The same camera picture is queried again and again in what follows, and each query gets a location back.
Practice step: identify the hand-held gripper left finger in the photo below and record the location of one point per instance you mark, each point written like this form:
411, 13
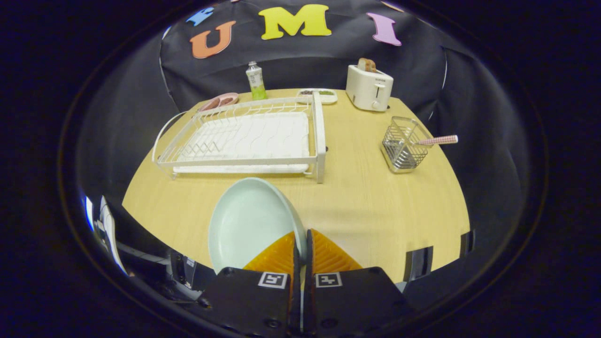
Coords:
253, 300

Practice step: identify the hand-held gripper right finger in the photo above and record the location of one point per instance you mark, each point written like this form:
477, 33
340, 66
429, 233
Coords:
352, 300

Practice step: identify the pale green plate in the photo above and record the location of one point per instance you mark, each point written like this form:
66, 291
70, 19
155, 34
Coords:
249, 220

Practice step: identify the pink plate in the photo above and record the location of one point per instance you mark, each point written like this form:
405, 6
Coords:
230, 97

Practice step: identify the white divided dish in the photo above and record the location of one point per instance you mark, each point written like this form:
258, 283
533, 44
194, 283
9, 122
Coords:
324, 97

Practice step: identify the black table clamp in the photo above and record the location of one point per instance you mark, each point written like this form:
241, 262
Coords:
467, 242
418, 263

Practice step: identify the white side desk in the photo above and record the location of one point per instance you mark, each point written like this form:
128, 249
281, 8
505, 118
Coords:
109, 230

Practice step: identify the computer monitor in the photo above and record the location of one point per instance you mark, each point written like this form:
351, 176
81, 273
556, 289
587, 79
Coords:
88, 213

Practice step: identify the brown sausage piece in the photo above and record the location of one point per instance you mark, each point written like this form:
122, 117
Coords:
225, 100
211, 103

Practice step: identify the white toaster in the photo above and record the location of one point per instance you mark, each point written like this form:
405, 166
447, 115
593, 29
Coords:
368, 89

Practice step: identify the clear bottle with green liquid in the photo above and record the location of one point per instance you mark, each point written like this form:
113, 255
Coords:
256, 84

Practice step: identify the brown bread slice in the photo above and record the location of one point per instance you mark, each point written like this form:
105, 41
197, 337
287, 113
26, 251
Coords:
366, 65

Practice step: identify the black backdrop cloth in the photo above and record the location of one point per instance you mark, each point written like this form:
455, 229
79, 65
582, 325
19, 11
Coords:
305, 61

